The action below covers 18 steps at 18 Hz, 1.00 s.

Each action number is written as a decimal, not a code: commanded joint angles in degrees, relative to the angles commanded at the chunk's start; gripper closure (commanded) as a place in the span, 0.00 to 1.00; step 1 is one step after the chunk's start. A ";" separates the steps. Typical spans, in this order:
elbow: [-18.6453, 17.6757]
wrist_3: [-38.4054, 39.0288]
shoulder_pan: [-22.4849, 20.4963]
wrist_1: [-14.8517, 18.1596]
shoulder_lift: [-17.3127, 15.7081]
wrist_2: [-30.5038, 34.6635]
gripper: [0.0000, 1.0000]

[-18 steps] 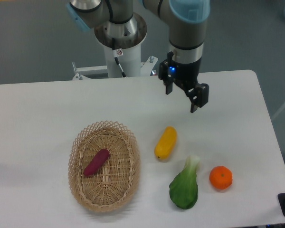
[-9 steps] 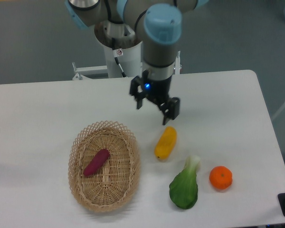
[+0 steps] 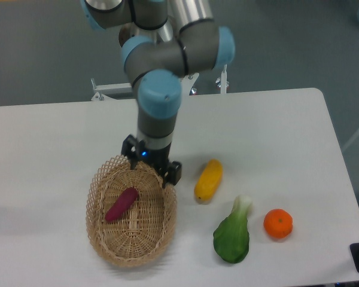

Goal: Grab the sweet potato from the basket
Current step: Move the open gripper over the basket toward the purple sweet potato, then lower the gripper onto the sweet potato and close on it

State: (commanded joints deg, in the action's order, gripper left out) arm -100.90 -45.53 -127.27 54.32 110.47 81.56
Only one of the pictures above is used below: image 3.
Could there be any purple sweet potato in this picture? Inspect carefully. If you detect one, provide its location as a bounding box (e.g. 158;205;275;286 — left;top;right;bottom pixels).
105;187;139;222

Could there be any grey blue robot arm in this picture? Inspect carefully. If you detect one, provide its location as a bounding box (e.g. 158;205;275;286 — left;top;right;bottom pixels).
81;1;235;185

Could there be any orange tangerine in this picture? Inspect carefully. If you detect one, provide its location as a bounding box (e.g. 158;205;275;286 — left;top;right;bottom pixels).
263;209;293;239

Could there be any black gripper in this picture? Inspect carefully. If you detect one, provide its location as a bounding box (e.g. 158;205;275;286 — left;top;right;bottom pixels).
121;135;182;188

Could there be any woven wicker basket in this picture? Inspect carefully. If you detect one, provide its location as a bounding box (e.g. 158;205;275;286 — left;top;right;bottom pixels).
86;155;177;267

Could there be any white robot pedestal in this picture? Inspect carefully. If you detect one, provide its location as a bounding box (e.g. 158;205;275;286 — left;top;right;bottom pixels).
90;17;230;101

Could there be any green bok choy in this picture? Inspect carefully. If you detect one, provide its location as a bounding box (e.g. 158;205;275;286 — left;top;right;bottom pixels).
213;195;252;264

